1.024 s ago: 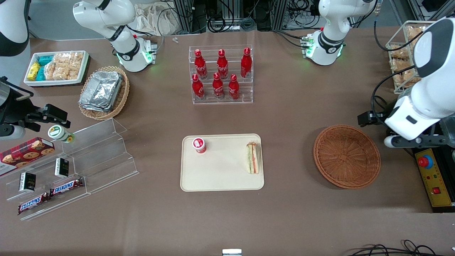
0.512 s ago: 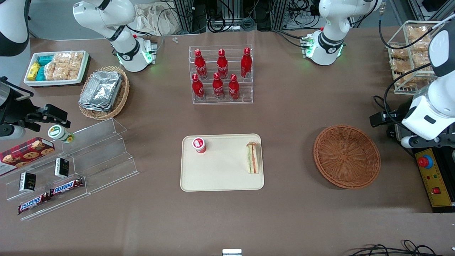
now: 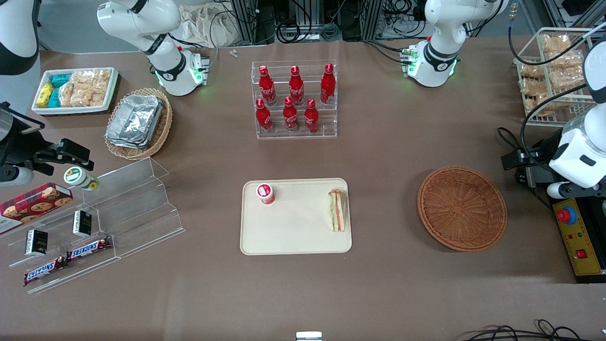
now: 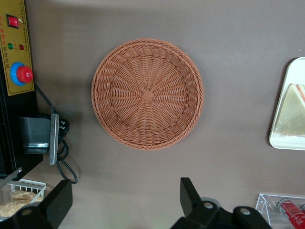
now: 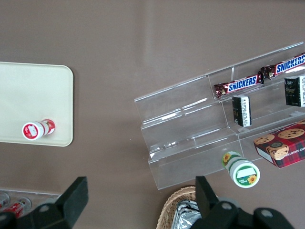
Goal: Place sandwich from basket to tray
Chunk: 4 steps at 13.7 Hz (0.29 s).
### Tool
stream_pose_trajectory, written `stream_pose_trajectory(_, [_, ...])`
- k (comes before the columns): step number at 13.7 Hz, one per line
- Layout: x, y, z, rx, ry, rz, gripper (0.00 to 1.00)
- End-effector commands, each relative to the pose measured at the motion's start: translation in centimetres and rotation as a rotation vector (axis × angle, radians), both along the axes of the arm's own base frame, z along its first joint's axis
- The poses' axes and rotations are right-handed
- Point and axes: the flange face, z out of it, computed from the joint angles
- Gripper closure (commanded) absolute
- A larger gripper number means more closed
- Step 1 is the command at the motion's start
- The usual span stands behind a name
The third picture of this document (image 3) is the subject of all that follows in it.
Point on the small black box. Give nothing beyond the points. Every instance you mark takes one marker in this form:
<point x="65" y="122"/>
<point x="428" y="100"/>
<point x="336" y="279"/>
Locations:
<point x="82" y="223"/>
<point x="36" y="242"/>

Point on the black control box yellow panel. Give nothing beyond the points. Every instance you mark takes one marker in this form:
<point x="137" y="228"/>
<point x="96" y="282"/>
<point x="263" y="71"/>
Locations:
<point x="584" y="237"/>

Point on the yellow snack packet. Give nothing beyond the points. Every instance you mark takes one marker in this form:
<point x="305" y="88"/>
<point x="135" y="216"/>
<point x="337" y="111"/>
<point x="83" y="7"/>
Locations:
<point x="45" y="94"/>

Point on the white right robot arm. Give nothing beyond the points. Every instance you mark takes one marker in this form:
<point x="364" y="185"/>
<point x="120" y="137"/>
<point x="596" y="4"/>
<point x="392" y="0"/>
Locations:
<point x="165" y="71"/>

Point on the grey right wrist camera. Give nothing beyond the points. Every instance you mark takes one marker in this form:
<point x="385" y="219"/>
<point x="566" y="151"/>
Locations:
<point x="16" y="175"/>

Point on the grey metal bracket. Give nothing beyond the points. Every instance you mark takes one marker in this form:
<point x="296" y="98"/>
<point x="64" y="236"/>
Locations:
<point x="539" y="176"/>

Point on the clear acrylic bottle rack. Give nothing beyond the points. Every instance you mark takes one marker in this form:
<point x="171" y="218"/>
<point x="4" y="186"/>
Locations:
<point x="293" y="135"/>

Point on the Snickers chocolate bar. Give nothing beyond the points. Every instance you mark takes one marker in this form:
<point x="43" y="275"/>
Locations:
<point x="45" y="271"/>
<point x="89" y="248"/>

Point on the clear pastry snack bag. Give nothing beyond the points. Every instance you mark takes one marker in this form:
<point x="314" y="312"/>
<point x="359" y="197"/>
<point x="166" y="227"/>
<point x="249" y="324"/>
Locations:
<point x="565" y="79"/>
<point x="556" y="42"/>
<point x="537" y="105"/>
<point x="532" y="71"/>
<point x="565" y="60"/>

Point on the clear acrylic stepped display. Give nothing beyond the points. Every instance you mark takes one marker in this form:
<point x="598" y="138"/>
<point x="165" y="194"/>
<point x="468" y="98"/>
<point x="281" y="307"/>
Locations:
<point x="137" y="208"/>

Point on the white cup sunflower label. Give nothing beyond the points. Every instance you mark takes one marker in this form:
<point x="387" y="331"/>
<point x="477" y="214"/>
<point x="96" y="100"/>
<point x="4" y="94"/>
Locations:
<point x="78" y="176"/>

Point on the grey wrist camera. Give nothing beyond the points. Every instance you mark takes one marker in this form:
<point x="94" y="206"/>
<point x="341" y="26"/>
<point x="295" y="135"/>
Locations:
<point x="16" y="175"/>
<point x="559" y="190"/>

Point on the white snack bin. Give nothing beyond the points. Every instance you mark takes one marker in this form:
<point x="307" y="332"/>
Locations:
<point x="45" y="110"/>

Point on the beige cloth bag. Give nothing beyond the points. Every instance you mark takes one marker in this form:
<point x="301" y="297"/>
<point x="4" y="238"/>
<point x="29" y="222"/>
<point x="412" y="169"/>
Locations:
<point x="203" y="26"/>

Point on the clear rice cracker bag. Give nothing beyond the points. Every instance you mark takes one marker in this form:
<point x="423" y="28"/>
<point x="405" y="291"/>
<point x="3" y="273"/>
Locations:
<point x="100" y="87"/>
<point x="81" y="89"/>
<point x="67" y="94"/>

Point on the sandwich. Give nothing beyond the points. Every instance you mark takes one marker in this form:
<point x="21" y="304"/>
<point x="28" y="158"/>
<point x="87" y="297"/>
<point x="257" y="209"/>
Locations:
<point x="337" y="210"/>

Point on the small white metal object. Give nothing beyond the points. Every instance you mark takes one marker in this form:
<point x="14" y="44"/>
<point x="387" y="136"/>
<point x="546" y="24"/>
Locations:
<point x="308" y="336"/>

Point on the white cup red label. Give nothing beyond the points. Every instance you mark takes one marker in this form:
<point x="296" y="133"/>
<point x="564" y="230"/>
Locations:
<point x="265" y="193"/>

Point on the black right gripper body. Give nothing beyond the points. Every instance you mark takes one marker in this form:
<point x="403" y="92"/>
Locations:
<point x="20" y="142"/>

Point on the red cola bottle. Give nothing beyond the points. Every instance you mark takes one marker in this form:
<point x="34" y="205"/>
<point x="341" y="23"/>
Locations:
<point x="296" y="87"/>
<point x="290" y="117"/>
<point x="267" y="87"/>
<point x="327" y="85"/>
<point x="263" y="118"/>
<point x="311" y="118"/>

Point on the teal snack packet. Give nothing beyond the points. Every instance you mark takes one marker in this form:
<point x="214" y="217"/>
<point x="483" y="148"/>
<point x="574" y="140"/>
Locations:
<point x="54" y="98"/>
<point x="60" y="80"/>

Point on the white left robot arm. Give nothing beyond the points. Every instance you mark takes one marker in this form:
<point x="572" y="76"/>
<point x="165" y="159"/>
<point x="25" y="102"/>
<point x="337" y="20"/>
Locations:
<point x="440" y="52"/>

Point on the cream plastic tray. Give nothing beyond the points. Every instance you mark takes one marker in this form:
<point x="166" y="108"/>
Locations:
<point x="293" y="227"/>

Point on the red tartan cookie box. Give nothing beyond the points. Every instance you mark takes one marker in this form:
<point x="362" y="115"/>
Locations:
<point x="33" y="203"/>

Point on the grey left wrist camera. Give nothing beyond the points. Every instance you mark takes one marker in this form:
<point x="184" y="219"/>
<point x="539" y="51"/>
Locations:
<point x="559" y="190"/>

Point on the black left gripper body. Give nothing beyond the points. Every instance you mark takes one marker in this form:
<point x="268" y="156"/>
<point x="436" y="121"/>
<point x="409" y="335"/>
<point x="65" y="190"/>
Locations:
<point x="545" y="150"/>

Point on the light oval wicker basket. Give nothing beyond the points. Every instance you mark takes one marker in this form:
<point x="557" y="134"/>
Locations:
<point x="163" y="128"/>

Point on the brown round wicker basket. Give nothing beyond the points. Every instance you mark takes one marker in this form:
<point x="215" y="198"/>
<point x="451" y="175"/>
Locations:
<point x="461" y="208"/>

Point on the aluminium frame post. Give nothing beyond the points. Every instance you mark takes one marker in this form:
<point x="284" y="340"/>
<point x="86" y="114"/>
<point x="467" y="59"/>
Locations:
<point x="370" y="19"/>
<point x="246" y="21"/>

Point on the aluminium foil tray stack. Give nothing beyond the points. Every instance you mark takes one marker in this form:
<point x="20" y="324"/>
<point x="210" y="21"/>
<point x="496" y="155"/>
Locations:
<point x="135" y="121"/>

